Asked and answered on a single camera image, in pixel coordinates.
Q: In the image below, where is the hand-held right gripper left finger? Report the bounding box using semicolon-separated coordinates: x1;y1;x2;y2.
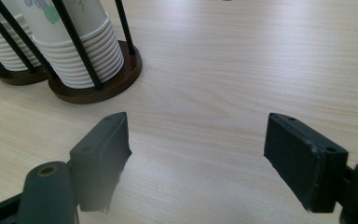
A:
69;111;133;214

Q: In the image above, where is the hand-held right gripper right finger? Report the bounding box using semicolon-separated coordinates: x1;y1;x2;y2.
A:
263;112;350;214

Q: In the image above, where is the dark wooden double cup holder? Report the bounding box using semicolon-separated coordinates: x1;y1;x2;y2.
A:
0;0;144;105

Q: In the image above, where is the stack of paper cups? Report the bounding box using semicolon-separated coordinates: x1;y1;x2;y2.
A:
0;0;41;72
17;0;125;90

